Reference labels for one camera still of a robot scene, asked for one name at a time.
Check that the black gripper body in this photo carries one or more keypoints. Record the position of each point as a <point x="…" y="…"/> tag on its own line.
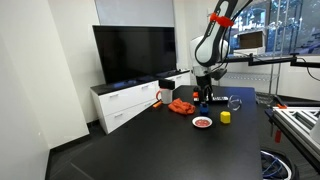
<point x="204" y="82"/>

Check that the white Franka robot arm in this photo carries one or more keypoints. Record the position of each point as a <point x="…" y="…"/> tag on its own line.
<point x="208" y="46"/>

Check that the yellow pentagon block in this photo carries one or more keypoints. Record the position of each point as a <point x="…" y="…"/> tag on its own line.
<point x="225" y="117"/>

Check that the white remote control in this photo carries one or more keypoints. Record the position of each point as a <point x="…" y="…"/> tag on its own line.
<point x="220" y="99"/>

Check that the orange cloth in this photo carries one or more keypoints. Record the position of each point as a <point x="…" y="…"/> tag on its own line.
<point x="181" y="106"/>

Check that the small white red dish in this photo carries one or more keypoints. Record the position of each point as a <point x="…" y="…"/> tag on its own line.
<point x="202" y="122"/>

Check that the clear glass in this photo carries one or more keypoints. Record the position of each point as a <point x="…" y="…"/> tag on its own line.
<point x="235" y="102"/>

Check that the white mug red inside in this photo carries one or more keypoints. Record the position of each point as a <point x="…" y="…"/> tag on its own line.
<point x="166" y="96"/>

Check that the small orange stick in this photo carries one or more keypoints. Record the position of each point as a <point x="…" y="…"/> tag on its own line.
<point x="157" y="104"/>

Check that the cardboard box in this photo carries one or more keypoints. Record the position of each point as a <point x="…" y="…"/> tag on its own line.
<point x="251" y="40"/>

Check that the orange clamp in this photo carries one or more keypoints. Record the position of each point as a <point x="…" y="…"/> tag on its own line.
<point x="281" y="106"/>

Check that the white drawer cabinet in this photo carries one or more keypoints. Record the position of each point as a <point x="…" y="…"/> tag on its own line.
<point x="126" y="100"/>

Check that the black flat television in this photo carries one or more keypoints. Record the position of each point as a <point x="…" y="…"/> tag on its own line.
<point x="133" y="53"/>

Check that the black round bin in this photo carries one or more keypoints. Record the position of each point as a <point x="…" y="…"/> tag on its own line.
<point x="295" y="168"/>

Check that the aluminium frame rail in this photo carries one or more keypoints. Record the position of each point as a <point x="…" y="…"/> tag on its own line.
<point x="293" y="126"/>

